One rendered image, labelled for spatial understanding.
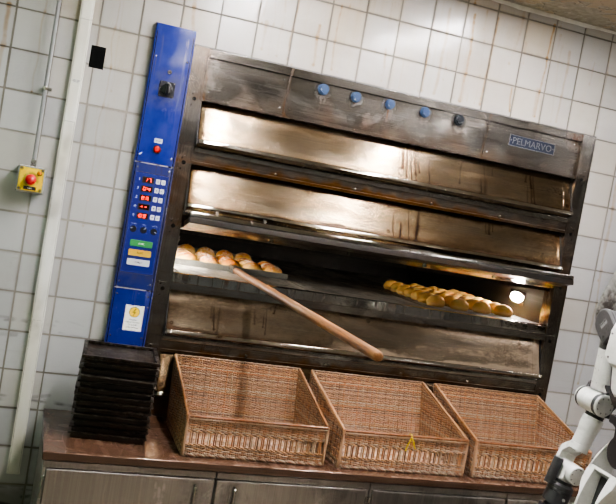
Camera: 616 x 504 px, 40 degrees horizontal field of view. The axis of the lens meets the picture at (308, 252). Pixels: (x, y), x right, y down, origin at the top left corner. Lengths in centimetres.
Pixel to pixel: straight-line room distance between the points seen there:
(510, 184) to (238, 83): 134
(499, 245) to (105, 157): 180
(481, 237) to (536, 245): 30
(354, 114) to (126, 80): 97
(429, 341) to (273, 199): 98
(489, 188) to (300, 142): 92
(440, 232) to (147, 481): 168
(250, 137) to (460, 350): 138
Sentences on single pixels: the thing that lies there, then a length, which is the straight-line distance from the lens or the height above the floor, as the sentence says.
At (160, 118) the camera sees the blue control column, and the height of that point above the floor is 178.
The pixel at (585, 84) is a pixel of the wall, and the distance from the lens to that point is 419.
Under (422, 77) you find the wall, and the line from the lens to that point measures 377.
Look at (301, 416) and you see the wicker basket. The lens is 354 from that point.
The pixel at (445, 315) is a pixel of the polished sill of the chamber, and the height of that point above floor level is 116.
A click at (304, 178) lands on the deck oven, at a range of 356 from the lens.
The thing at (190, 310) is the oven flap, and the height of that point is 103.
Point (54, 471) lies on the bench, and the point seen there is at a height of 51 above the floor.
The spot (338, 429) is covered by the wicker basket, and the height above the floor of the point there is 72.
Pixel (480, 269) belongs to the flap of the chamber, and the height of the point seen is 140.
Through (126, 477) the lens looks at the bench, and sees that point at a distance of 307.
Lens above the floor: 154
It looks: 3 degrees down
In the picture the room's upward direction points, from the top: 10 degrees clockwise
